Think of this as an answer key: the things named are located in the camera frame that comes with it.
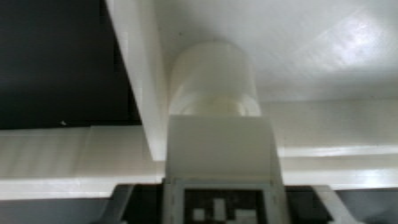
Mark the white table leg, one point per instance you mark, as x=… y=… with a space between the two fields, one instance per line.
x=223 y=185

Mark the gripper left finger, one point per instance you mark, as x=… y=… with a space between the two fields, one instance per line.
x=134 y=205

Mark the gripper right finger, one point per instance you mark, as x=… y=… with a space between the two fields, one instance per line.
x=317 y=206

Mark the white square tabletop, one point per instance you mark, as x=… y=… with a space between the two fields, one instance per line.
x=323 y=48

